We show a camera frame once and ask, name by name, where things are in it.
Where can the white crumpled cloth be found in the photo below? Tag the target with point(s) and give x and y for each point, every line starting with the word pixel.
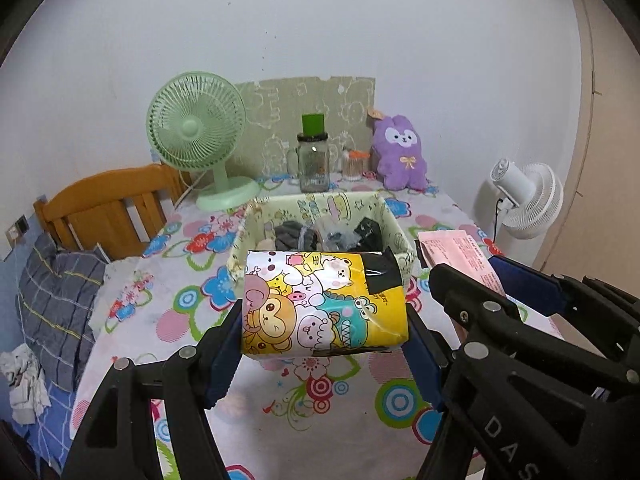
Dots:
pixel 25 385

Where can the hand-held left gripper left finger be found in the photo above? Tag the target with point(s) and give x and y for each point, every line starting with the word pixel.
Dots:
pixel 225 360

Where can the beige door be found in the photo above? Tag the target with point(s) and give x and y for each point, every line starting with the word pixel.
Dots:
pixel 610 160

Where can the cotton swab container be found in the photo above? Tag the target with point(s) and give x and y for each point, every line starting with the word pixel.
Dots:
pixel 354 167

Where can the cartoon print tissue pack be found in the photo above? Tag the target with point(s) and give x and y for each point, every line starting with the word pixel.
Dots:
pixel 310 305

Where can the purple plush bunny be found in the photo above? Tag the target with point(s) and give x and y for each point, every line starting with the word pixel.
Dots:
pixel 400 165

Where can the grey plaid cloth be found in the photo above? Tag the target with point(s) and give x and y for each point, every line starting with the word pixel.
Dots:
pixel 55 300

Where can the floral tablecloth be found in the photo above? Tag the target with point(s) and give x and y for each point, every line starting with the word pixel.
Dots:
pixel 165 285

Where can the grey sock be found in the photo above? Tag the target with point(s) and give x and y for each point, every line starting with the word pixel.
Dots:
pixel 290 235

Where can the clear plastic bag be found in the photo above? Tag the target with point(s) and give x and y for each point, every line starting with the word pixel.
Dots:
pixel 332 232

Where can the glass mug jar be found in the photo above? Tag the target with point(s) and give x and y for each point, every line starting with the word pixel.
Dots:
pixel 313 165

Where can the blue bedsheet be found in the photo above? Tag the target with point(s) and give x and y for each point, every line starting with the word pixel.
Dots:
pixel 57 420

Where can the pink packet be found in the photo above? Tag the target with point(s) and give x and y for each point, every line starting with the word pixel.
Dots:
pixel 460 252

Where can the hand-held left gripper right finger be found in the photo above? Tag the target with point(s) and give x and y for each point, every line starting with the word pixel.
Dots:
pixel 425 365

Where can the wooden bed headboard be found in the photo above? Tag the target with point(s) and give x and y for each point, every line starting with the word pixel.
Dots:
pixel 90 195

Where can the wall socket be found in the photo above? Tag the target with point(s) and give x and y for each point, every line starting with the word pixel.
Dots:
pixel 21 223

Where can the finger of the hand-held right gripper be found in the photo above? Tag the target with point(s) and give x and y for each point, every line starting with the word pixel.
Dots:
pixel 480 330
pixel 530 285

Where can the yellow cartoon fabric storage box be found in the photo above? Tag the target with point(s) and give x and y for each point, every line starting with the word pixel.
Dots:
pixel 345 205

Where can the green desk fan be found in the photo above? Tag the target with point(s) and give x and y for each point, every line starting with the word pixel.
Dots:
pixel 190 127

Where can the green patterned board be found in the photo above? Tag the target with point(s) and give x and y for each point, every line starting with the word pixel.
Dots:
pixel 285 105

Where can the white standing fan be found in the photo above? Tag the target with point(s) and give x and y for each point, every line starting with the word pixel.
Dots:
pixel 535 200

